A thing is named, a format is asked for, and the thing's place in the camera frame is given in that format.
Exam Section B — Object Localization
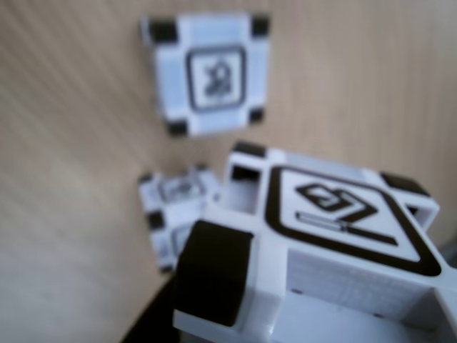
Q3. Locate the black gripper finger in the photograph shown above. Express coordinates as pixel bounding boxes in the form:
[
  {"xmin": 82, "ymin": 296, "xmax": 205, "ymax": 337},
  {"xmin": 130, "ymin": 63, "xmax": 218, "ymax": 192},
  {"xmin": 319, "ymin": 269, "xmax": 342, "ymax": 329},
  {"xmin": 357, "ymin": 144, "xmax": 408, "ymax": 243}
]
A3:
[{"xmin": 119, "ymin": 277, "xmax": 179, "ymax": 343}]

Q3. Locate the white cube lightning symbol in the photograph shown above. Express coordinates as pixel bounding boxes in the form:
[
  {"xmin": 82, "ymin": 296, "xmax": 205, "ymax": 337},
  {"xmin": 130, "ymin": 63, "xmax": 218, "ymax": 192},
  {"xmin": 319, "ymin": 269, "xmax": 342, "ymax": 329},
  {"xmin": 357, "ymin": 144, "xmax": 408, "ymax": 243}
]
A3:
[{"xmin": 138, "ymin": 164, "xmax": 224, "ymax": 274}]

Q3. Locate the white cube overlapping-diamonds symbol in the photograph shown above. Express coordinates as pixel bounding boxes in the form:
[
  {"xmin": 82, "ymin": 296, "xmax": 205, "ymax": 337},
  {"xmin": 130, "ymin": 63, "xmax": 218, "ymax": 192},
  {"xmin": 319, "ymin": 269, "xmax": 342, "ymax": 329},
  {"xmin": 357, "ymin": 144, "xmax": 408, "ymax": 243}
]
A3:
[{"xmin": 173, "ymin": 141, "xmax": 457, "ymax": 343}]

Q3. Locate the white cube crossed-lines symbol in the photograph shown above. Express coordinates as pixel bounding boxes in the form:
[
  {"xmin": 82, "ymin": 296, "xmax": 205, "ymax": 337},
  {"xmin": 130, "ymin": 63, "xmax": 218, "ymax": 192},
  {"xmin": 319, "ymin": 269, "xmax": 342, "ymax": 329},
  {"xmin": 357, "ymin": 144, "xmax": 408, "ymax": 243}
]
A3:
[{"xmin": 139, "ymin": 13, "xmax": 272, "ymax": 137}]

